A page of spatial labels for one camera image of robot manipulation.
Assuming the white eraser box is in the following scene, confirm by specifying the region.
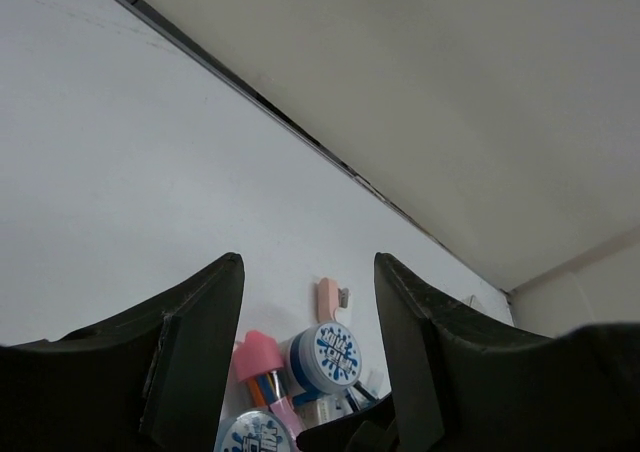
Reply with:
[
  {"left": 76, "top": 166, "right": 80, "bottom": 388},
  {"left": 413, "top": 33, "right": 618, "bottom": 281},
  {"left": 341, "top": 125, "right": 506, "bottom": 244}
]
[{"left": 294, "top": 393, "right": 352, "bottom": 429}]

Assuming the blue white round tub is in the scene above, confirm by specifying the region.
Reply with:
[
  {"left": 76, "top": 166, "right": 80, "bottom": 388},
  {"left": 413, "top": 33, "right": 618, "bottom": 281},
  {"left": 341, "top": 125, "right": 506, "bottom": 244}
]
[
  {"left": 281, "top": 321, "right": 362, "bottom": 396},
  {"left": 213, "top": 409, "right": 298, "bottom": 452}
]

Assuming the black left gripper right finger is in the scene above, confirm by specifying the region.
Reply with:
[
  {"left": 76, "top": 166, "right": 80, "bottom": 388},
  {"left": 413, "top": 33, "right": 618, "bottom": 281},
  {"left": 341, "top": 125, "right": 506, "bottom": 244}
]
[{"left": 297, "top": 253, "right": 639, "bottom": 451}]

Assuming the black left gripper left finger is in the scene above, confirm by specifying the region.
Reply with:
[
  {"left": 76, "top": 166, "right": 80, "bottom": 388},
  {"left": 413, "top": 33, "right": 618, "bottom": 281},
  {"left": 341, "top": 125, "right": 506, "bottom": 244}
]
[{"left": 1, "top": 253, "right": 245, "bottom": 451}]

